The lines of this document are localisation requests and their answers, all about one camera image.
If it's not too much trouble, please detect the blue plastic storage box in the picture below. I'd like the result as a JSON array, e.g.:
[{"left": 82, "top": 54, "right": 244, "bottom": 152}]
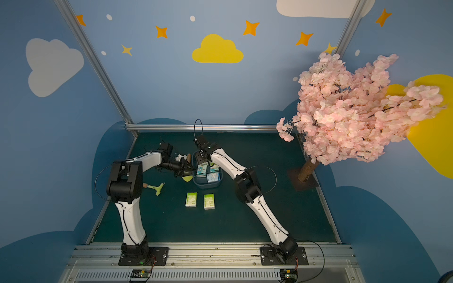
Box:
[{"left": 192, "top": 152, "right": 224, "bottom": 189}]

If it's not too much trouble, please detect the green pocket tissue pack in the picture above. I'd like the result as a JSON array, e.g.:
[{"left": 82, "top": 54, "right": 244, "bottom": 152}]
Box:
[
  {"left": 204, "top": 194, "right": 215, "bottom": 211},
  {"left": 185, "top": 192, "right": 198, "bottom": 208}
]

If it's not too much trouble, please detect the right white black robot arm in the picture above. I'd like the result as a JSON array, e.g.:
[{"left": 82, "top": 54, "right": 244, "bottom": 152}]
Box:
[{"left": 194, "top": 135, "right": 298, "bottom": 260}]

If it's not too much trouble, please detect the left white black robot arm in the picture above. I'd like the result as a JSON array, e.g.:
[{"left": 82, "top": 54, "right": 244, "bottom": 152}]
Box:
[{"left": 106, "top": 142, "right": 193, "bottom": 257}]

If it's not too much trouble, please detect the blue pocket tissue pack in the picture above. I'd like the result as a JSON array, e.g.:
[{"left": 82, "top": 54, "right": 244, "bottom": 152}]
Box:
[
  {"left": 196, "top": 162, "right": 208, "bottom": 178},
  {"left": 206, "top": 172, "right": 221, "bottom": 183},
  {"left": 210, "top": 163, "right": 220, "bottom": 173}
]

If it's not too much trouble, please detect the left green circuit board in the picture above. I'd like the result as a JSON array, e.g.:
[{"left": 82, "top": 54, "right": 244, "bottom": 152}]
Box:
[{"left": 130, "top": 269, "right": 152, "bottom": 281}]

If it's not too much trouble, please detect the green circuit board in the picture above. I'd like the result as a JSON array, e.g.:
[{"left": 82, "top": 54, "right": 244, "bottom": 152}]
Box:
[
  {"left": 280, "top": 269, "right": 298, "bottom": 283},
  {"left": 130, "top": 269, "right": 152, "bottom": 281}
]

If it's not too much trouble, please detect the pink blossom artificial tree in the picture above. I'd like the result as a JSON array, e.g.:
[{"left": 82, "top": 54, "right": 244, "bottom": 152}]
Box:
[{"left": 276, "top": 53, "right": 445, "bottom": 183}]

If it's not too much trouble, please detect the right green circuit board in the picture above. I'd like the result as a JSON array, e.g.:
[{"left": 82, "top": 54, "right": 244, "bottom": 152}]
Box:
[{"left": 280, "top": 269, "right": 298, "bottom": 283}]

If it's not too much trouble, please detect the green trowel wooden handle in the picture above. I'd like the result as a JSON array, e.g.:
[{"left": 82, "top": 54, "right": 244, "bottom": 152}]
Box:
[{"left": 182, "top": 153, "right": 193, "bottom": 182}]

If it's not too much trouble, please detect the green rake wooden handle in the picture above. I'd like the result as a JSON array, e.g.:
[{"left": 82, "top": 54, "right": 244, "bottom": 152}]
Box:
[{"left": 143, "top": 183, "right": 165, "bottom": 196}]

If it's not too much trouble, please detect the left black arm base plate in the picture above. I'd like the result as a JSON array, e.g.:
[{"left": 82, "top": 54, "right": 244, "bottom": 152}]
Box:
[{"left": 118, "top": 246, "right": 169, "bottom": 266}]

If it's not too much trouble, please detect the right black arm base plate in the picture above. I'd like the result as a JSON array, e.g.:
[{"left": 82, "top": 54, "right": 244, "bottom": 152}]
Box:
[{"left": 260, "top": 245, "right": 309, "bottom": 266}]

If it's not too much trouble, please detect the aluminium front rail frame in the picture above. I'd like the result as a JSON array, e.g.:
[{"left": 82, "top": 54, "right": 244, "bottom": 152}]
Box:
[{"left": 59, "top": 242, "right": 365, "bottom": 283}]

